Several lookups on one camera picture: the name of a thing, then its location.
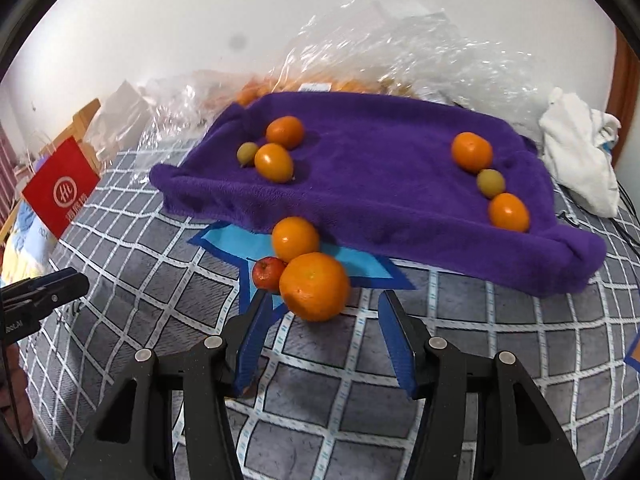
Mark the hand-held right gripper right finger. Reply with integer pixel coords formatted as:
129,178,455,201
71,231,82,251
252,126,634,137
377,290,586,480

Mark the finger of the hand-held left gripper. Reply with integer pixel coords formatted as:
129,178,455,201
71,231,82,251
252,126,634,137
0,276,91,322
0,267,82,297

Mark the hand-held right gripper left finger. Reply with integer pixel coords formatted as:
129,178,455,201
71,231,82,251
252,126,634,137
62,290,273,480

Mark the small red apple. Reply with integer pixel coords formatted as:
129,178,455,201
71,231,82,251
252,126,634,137
251,256,287,294

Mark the large orange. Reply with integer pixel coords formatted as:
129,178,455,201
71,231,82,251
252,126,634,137
278,252,351,323

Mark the purple cloth covered tray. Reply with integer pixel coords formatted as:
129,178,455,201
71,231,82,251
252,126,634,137
149,91,607,297

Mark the person's left forearm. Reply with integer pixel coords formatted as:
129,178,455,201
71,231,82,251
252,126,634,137
0,350,37,461

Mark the colourful printed blanket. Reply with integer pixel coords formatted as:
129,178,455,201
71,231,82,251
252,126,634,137
0,200,61,281

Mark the red paper bag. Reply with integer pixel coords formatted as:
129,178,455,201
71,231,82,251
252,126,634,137
21,137,102,240

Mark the grey checkered bedsheet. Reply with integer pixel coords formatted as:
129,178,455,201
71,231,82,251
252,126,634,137
20,145,640,480

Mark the white translucent plastic bag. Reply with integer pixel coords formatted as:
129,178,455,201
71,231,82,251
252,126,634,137
87,79,156,161

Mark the crumpled clear plastic bag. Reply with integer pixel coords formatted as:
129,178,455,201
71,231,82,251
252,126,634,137
135,70,251,161

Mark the white crumpled cloth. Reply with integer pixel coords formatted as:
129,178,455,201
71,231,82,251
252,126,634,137
538,87,622,218

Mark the clear plastic bag of oranges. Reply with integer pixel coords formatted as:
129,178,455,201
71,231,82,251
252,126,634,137
235,0,556,126

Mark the light wooden furniture frame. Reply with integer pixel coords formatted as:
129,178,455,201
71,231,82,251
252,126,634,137
37,99,103,171

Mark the black cable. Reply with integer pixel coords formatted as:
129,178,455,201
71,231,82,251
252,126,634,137
555,180,640,261

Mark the brown wooden door frame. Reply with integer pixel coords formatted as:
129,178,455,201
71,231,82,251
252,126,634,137
612,30,640,171

